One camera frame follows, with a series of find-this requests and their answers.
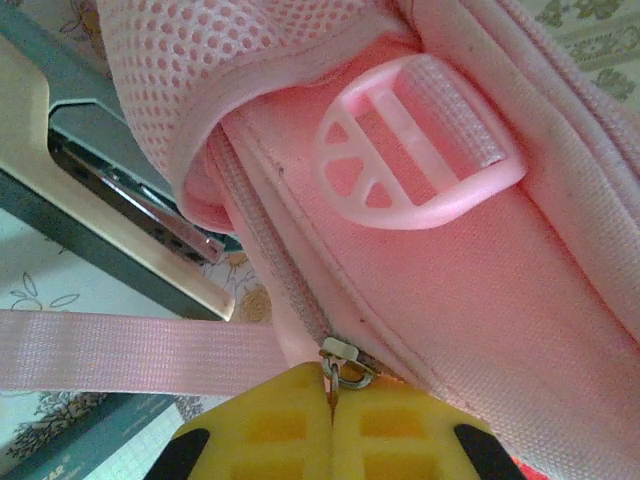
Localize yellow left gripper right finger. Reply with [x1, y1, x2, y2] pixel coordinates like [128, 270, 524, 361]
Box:
[331, 377, 529, 480]

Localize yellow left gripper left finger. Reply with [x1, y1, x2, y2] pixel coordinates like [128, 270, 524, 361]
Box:
[152, 362, 334, 480]

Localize silver grey notebook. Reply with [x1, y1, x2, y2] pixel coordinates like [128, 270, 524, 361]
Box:
[0, 4, 240, 322]

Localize small teal notebook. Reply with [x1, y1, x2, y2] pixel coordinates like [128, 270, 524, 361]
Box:
[0, 392, 201, 480]

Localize pink student backpack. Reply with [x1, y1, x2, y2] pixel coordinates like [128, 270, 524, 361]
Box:
[0, 0, 640, 480]

